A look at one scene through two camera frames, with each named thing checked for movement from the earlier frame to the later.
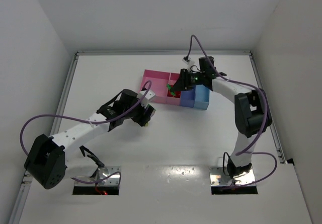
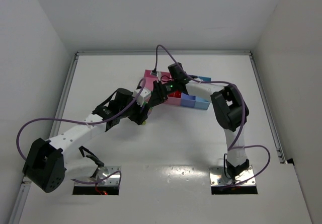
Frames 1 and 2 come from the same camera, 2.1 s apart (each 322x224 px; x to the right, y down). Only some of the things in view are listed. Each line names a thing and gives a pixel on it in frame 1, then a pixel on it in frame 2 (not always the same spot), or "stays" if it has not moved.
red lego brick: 177,94 stays
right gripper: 182,80 → 159,93
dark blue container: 187,98 stays
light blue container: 202,97 stays
